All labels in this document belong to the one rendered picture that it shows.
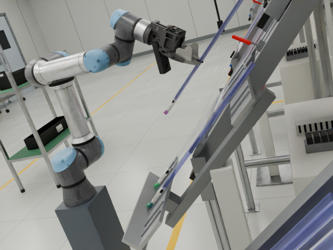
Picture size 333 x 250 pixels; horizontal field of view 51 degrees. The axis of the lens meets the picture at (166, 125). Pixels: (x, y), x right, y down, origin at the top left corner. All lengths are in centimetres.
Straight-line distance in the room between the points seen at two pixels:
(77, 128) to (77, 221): 42
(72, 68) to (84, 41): 1006
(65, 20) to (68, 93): 998
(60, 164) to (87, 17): 974
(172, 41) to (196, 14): 890
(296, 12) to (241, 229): 62
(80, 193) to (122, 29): 75
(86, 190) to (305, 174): 92
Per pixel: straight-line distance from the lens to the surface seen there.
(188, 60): 116
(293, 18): 105
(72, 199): 162
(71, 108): 160
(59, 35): 1173
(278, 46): 106
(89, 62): 120
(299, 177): 122
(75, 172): 158
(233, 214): 100
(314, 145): 134
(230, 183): 95
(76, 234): 171
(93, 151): 165
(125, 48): 128
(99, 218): 165
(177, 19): 1020
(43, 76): 142
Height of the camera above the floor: 126
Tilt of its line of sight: 19 degrees down
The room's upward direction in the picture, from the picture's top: 17 degrees counter-clockwise
